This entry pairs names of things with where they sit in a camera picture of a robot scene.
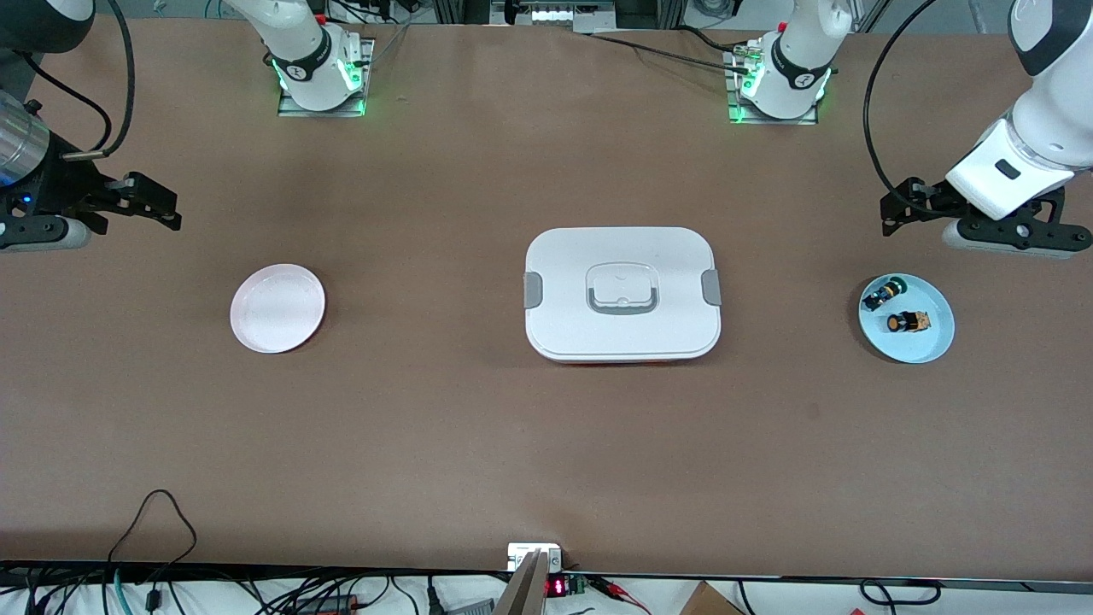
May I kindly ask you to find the light blue round plate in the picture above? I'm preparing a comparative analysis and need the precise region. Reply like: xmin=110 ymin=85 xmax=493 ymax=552
xmin=858 ymin=273 xmax=956 ymax=366

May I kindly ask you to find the pink round plate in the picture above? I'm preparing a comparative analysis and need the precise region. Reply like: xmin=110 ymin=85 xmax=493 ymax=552
xmin=230 ymin=264 xmax=327 ymax=354

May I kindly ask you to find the white lidded storage box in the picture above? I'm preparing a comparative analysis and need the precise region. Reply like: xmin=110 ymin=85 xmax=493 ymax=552
xmin=523 ymin=226 xmax=723 ymax=366

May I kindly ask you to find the brown cardboard piece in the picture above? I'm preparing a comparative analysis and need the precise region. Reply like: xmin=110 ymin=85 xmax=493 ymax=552
xmin=679 ymin=581 xmax=745 ymax=615

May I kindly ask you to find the red clip lead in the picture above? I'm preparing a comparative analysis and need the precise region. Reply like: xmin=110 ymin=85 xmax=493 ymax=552
xmin=593 ymin=577 xmax=652 ymax=615

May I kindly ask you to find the small white box device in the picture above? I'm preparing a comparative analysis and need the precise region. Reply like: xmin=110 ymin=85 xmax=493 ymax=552
xmin=507 ymin=542 xmax=564 ymax=573

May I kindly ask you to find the grey metal bar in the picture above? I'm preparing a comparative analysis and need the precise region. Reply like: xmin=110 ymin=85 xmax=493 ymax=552
xmin=494 ymin=549 xmax=552 ymax=615

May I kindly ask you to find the green push button switch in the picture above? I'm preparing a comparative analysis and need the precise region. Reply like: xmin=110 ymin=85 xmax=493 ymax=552
xmin=862 ymin=275 xmax=907 ymax=311

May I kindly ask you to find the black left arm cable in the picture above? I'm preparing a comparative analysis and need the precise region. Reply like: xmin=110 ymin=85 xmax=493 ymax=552
xmin=862 ymin=0 xmax=940 ymax=214

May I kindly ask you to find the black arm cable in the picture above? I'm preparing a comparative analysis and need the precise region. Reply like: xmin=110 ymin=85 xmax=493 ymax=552
xmin=13 ymin=0 xmax=136 ymax=163
xmin=862 ymin=0 xmax=940 ymax=214

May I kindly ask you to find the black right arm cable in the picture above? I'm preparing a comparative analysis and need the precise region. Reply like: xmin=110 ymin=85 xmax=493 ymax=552
xmin=13 ymin=0 xmax=136 ymax=163

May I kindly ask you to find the thin black looped cable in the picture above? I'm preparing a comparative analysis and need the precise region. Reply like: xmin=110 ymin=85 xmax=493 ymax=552
xmin=107 ymin=489 xmax=199 ymax=590

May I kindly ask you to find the long black cable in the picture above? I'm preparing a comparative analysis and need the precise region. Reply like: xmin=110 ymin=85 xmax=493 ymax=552
xmin=589 ymin=32 xmax=754 ymax=73

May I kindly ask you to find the thick black looped cable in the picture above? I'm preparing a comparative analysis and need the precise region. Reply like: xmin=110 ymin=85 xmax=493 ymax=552
xmin=858 ymin=578 xmax=942 ymax=609

